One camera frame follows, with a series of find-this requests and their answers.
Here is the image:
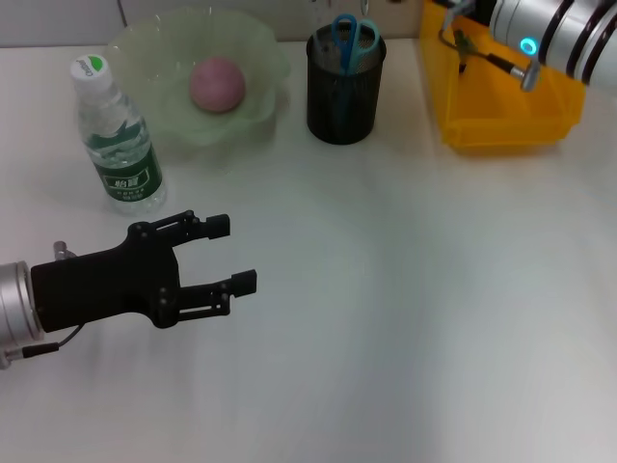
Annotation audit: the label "pink peach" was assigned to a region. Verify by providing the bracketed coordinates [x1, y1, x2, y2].
[188, 56, 247, 113]

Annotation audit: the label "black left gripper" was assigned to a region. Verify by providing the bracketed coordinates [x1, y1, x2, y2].
[30, 209, 259, 335]

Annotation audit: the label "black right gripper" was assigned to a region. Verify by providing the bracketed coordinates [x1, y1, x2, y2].
[461, 0, 498, 24]

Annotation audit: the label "green plastic wrapper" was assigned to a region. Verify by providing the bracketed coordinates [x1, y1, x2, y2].
[452, 28, 479, 76]

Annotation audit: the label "green translucent fruit bowl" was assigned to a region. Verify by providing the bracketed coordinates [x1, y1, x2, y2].
[103, 7, 293, 150]

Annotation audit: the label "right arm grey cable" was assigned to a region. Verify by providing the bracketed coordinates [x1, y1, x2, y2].
[437, 7, 542, 94]

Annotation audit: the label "blue scissors with cover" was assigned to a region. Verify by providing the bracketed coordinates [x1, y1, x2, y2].
[330, 13, 382, 132]

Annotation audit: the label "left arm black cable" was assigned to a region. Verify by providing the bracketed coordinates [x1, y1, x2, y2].
[21, 323, 87, 359]

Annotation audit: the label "yellow plastic bin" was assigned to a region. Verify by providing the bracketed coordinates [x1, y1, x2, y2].
[417, 0, 588, 156]

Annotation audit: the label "clear green-label water bottle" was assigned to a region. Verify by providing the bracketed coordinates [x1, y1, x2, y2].
[69, 54, 169, 217]

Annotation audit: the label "black mesh pen holder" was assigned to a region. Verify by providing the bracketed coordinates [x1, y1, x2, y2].
[306, 20, 388, 145]

